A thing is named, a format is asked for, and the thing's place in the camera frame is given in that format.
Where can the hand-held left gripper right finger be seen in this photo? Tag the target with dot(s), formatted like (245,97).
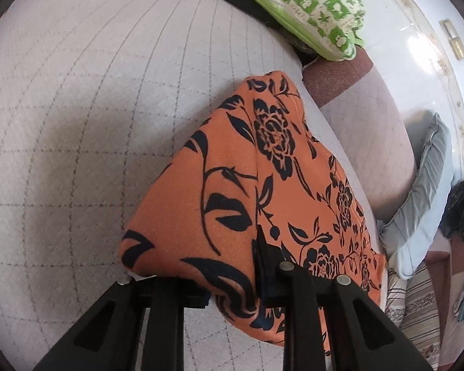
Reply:
(268,274)

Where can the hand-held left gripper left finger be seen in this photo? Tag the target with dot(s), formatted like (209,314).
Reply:
(100,324)

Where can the orange floral blouse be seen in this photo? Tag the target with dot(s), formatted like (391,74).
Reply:
(232,170)

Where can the striped floral cushion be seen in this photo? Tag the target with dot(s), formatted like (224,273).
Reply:
(417,317)

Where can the light blue pillow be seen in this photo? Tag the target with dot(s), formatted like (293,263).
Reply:
(421,201)

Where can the pink and brown bolster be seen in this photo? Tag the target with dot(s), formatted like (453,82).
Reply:
(371,131)

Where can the brown and pink sofa backrest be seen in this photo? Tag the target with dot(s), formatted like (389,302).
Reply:
(452,270)

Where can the green patterned pillow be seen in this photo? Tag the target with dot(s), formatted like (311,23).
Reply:
(313,4)

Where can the beige wall switch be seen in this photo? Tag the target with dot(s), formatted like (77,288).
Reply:
(447,29)
(458,49)

